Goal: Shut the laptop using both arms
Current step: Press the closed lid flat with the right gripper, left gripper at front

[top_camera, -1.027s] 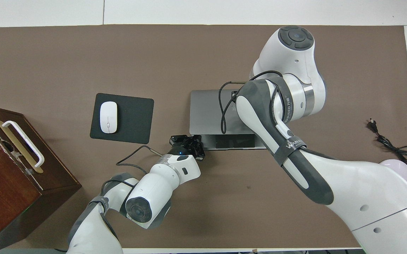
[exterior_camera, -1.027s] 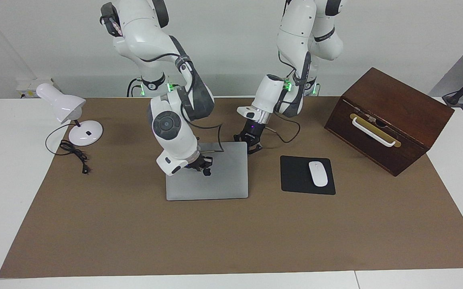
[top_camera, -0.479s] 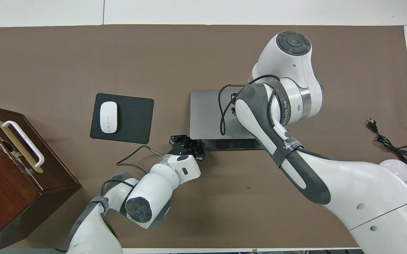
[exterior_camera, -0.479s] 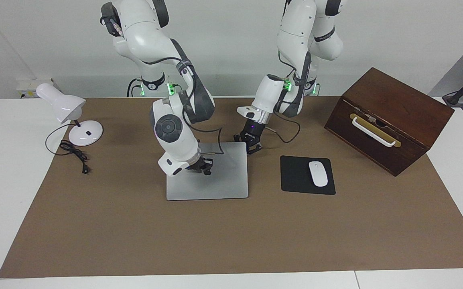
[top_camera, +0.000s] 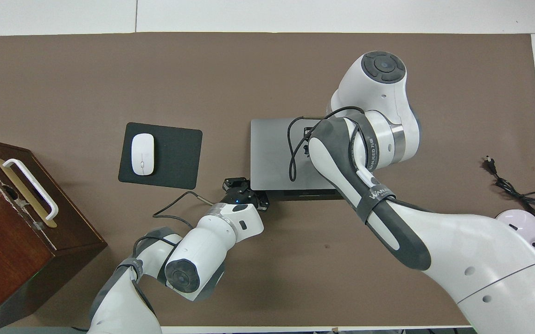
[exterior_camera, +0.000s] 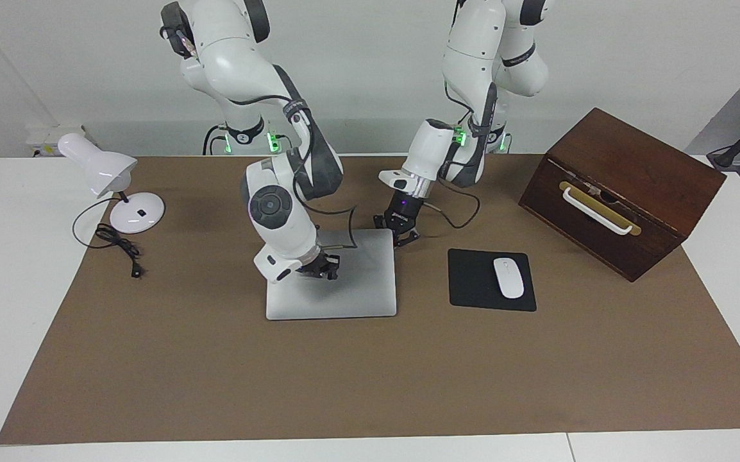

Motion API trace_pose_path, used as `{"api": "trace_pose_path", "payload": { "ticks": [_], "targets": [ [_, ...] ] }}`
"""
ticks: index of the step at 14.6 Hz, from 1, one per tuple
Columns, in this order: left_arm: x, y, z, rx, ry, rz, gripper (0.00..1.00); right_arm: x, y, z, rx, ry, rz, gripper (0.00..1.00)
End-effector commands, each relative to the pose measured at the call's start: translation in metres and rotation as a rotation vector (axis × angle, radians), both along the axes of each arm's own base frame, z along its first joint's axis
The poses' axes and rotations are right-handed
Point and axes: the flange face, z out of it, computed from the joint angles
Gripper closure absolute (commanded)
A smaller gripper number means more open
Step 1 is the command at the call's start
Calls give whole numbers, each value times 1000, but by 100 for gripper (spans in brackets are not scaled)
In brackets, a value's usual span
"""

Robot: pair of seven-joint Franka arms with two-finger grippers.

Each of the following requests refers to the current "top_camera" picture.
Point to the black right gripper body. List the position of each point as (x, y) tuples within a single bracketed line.
[(308, 132)]

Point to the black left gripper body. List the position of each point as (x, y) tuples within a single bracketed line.
[(242, 197)]

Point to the silver laptop computer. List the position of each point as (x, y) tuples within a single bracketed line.
[(272, 153)]

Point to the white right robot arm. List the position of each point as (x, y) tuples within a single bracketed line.
[(457, 250)]

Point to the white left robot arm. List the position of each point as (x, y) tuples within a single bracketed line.
[(212, 236)]

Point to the black mouse pad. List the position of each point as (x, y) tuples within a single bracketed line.
[(175, 157)]

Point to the white computer mouse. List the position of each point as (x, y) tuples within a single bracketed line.
[(143, 153)]

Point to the brown table mat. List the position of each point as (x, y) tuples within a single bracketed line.
[(63, 83)]

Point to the white desk lamp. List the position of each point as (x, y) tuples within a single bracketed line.
[(520, 227)]

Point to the dark brown wooden box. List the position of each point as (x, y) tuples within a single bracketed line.
[(8, 250)]

